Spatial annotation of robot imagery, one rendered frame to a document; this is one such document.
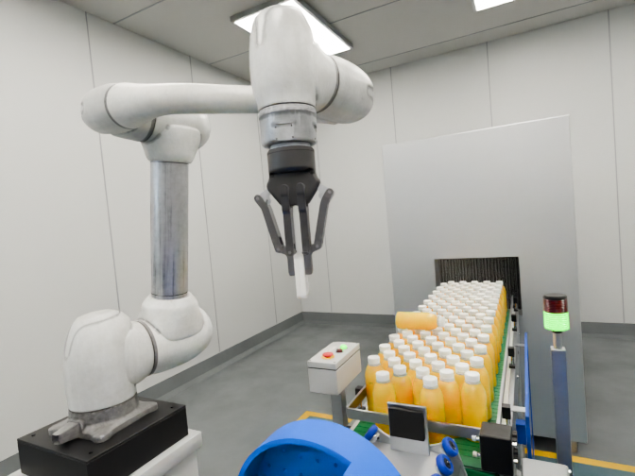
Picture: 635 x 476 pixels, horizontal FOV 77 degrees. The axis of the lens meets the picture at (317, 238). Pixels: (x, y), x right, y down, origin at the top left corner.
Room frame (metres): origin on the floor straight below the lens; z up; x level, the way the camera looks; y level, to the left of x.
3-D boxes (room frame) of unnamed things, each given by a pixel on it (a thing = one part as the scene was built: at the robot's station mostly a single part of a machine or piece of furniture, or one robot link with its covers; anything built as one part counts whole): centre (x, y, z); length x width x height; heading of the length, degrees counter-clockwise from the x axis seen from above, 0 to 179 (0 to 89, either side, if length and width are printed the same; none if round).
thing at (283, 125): (0.64, 0.03, 1.69); 0.09 x 0.09 x 0.06
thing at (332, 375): (1.31, -0.02, 1.05); 0.20 x 0.10 x 0.10; 153
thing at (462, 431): (1.07, -0.22, 0.96); 0.40 x 0.01 x 0.03; 63
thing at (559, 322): (1.17, -0.68, 1.18); 0.06 x 0.06 x 0.05
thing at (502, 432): (0.94, -0.38, 0.95); 0.10 x 0.07 x 0.10; 63
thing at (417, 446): (0.99, -0.19, 0.99); 0.10 x 0.02 x 0.12; 63
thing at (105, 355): (1.01, 0.57, 1.25); 0.18 x 0.16 x 0.22; 143
